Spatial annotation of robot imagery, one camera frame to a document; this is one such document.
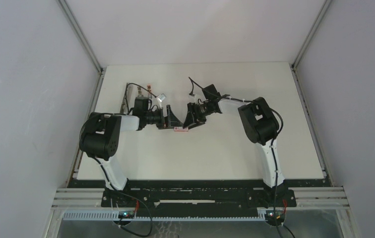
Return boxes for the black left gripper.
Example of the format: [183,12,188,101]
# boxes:
[144,105,183,130]

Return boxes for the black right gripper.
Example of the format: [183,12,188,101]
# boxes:
[184,101,214,129]

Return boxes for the red white staple box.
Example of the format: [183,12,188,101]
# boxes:
[174,127,189,132]

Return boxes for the black and grey large stapler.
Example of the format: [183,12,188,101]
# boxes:
[120,83,131,114]

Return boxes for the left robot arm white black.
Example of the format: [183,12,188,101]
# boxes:
[79,97,183,207]

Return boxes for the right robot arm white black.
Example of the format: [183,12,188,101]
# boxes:
[183,84,285,206]

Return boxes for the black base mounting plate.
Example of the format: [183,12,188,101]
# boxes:
[55,179,331,218]

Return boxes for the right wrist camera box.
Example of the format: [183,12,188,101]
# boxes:
[189,94,197,103]

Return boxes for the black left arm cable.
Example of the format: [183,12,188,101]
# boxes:
[79,82,162,198]

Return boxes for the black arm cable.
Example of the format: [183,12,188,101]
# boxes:
[188,77,284,227]
[79,82,162,198]

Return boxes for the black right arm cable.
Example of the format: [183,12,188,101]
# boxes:
[188,77,284,227]

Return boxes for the right aluminium frame post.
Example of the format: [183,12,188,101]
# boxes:
[291,0,334,69]

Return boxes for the aluminium frame corner post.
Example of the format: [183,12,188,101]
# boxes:
[56,0,104,74]

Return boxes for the white cable duct strip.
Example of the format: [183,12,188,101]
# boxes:
[62,210,267,222]

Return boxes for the aluminium front rail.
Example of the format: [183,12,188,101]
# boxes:
[52,187,350,209]

